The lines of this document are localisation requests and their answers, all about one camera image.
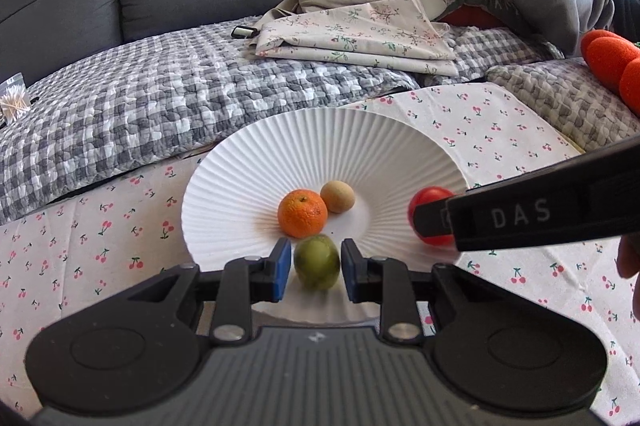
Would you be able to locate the grey checkered quilt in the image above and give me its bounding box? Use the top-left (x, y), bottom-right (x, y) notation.
top-left (0, 22), bottom-right (567, 225)

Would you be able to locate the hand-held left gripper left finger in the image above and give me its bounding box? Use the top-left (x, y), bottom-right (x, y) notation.
top-left (126, 238), bottom-right (293, 343)

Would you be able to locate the green round fruit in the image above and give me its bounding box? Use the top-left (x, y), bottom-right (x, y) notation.
top-left (293, 234), bottom-right (342, 291)

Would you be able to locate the grey checkered cushion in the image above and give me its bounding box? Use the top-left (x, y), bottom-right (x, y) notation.
top-left (486, 56), bottom-right (640, 155)

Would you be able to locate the red cushion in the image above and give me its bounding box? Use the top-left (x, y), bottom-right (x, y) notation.
top-left (442, 4), bottom-right (507, 29)

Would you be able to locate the folded floral cloth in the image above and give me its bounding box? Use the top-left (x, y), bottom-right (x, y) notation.
top-left (254, 0), bottom-right (457, 77)

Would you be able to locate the red tomato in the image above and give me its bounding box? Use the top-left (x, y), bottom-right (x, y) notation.
top-left (407, 186), bottom-right (457, 249)

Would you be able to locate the brown kiwi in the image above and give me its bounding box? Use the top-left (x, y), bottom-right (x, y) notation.
top-left (320, 180), bottom-right (357, 215)

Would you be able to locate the orange mandarin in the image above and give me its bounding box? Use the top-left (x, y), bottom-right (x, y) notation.
top-left (277, 189), bottom-right (329, 239)

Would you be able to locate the orange plush toy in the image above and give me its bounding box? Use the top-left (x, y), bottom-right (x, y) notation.
top-left (580, 29), bottom-right (640, 117)

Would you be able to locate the white ribbed plate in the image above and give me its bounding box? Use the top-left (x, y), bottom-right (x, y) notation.
top-left (182, 106), bottom-right (469, 325)

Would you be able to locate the person's right hand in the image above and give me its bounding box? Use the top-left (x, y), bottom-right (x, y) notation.
top-left (616, 233), bottom-right (640, 324)

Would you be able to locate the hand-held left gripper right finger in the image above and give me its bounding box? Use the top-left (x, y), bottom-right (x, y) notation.
top-left (341, 238), bottom-right (507, 342)

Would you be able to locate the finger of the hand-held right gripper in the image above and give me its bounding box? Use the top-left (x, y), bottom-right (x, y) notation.
top-left (412, 198), bottom-right (456, 241)

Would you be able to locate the cherry print tablecloth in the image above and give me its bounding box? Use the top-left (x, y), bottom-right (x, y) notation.
top-left (0, 82), bottom-right (640, 426)

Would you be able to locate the dark cloth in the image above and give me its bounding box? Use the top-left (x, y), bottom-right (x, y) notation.
top-left (575, 0), bottom-right (640, 42)

